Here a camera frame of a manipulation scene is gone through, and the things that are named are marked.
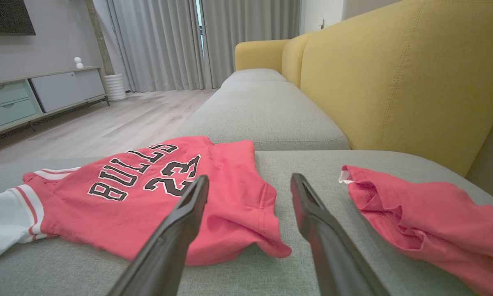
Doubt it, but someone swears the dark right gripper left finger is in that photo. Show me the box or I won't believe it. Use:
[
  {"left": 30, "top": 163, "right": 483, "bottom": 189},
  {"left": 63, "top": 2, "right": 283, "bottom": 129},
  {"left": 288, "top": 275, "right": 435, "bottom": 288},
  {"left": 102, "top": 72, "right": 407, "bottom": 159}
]
[{"left": 107, "top": 175, "right": 210, "bottom": 296}]

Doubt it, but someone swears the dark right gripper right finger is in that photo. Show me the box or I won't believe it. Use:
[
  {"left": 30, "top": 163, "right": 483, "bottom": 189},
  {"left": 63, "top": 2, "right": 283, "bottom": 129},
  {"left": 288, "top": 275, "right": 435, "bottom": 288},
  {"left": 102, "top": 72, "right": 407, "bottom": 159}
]
[{"left": 290, "top": 173, "right": 391, "bottom": 296}]

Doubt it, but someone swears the red white Bulls jersey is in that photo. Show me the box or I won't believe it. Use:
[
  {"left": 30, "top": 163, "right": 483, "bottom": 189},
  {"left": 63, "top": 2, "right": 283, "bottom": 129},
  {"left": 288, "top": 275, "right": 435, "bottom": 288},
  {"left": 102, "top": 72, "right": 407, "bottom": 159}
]
[{"left": 0, "top": 136, "right": 292, "bottom": 266}]

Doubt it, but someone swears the red number 23 jersey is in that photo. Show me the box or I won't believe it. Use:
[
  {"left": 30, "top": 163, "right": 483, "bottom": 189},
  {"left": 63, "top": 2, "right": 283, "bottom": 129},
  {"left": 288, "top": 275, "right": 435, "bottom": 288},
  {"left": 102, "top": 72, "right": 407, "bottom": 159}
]
[{"left": 339, "top": 164, "right": 493, "bottom": 296}]

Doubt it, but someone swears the grey fabric sofa ottoman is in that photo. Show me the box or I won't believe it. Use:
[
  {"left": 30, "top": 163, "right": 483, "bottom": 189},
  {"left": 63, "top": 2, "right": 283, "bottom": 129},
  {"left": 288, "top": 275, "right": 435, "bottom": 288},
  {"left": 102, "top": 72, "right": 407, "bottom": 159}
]
[{"left": 0, "top": 150, "right": 493, "bottom": 296}]

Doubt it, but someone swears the grey sofa seat cushion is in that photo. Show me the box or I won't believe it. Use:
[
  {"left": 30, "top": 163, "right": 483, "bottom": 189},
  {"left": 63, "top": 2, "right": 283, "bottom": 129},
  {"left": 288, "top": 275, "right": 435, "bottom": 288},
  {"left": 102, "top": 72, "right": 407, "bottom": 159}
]
[
  {"left": 175, "top": 81, "right": 350, "bottom": 151},
  {"left": 221, "top": 68, "right": 289, "bottom": 88}
]

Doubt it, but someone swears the white ribbed floor vase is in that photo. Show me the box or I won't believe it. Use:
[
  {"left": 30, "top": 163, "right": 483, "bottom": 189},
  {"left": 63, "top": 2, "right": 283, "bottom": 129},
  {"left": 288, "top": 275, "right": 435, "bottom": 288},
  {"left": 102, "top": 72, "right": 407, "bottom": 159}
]
[{"left": 104, "top": 73, "right": 128, "bottom": 102}]

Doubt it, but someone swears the grey low television cabinet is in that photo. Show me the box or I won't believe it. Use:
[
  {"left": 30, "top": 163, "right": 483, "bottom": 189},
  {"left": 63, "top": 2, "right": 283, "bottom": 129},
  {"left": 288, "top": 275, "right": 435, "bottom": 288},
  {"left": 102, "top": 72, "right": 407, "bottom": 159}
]
[{"left": 0, "top": 67, "right": 109, "bottom": 140}]

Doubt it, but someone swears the large yellow sofa back cushion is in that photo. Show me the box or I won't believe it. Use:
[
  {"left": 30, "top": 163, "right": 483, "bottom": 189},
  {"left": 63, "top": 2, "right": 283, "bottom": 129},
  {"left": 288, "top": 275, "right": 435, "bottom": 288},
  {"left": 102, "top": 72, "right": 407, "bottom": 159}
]
[{"left": 300, "top": 0, "right": 493, "bottom": 177}]

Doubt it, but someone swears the narrow yellow sofa back cushion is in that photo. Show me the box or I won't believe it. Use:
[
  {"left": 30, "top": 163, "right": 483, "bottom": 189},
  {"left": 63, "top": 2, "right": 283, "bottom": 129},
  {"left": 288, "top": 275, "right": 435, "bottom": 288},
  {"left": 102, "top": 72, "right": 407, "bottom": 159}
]
[{"left": 281, "top": 33, "right": 317, "bottom": 89}]

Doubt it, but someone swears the grey pleated curtain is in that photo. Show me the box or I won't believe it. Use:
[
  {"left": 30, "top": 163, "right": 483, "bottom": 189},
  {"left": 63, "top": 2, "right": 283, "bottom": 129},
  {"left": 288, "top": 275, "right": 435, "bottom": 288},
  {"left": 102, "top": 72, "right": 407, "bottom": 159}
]
[
  {"left": 107, "top": 0, "right": 204, "bottom": 93},
  {"left": 200, "top": 0, "right": 301, "bottom": 89}
]

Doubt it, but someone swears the yellow sofa armrest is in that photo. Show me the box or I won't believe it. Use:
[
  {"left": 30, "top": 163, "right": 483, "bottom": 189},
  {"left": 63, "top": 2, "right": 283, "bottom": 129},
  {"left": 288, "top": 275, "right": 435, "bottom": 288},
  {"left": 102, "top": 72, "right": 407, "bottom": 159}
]
[{"left": 235, "top": 39, "right": 290, "bottom": 74}]

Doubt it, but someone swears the black wall television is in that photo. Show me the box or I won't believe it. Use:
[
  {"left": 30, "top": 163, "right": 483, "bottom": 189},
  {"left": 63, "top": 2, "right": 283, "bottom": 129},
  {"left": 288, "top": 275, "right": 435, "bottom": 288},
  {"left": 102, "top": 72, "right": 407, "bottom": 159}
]
[{"left": 0, "top": 0, "right": 36, "bottom": 36}]

